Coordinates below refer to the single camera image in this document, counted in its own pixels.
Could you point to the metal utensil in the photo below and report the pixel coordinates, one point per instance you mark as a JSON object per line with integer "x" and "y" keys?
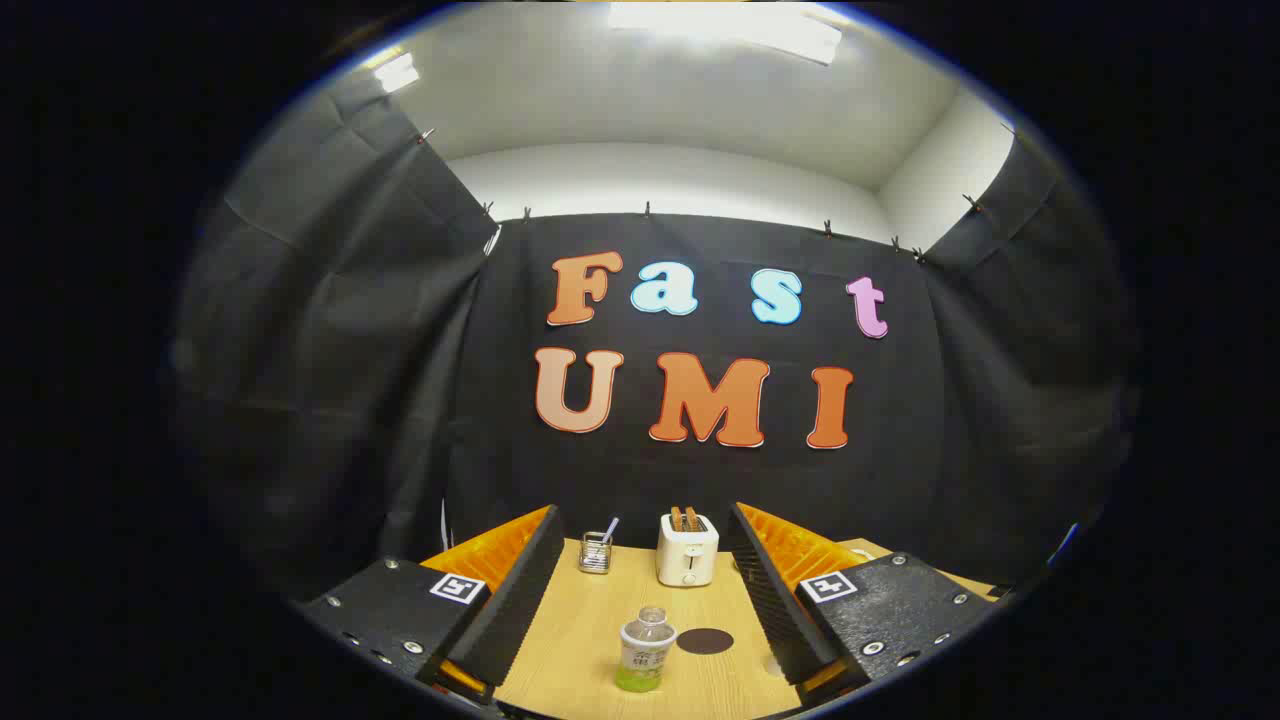
{"x": 610, "y": 528}

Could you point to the black backdrop cloth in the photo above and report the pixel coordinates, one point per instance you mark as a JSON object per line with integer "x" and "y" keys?
{"x": 500, "y": 480}

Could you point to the large ceiling light panel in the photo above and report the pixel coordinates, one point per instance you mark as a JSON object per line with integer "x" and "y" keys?
{"x": 730, "y": 25}

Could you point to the wooden table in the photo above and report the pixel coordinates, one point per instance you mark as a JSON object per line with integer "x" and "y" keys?
{"x": 580, "y": 640}

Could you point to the small ceiling light panel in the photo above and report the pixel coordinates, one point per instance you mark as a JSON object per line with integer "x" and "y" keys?
{"x": 396, "y": 72}

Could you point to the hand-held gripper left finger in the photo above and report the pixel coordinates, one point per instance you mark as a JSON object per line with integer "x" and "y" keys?
{"x": 520, "y": 600}

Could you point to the white toaster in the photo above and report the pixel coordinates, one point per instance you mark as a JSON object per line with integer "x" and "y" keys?
{"x": 687, "y": 555}

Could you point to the white green label juice bottle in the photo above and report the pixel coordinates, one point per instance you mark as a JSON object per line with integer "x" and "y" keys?
{"x": 645, "y": 655}

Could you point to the dark brown round coaster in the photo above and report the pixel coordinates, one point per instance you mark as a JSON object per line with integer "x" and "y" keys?
{"x": 705, "y": 641}

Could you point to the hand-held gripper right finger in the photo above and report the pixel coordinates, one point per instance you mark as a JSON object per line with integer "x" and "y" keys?
{"x": 775, "y": 600}

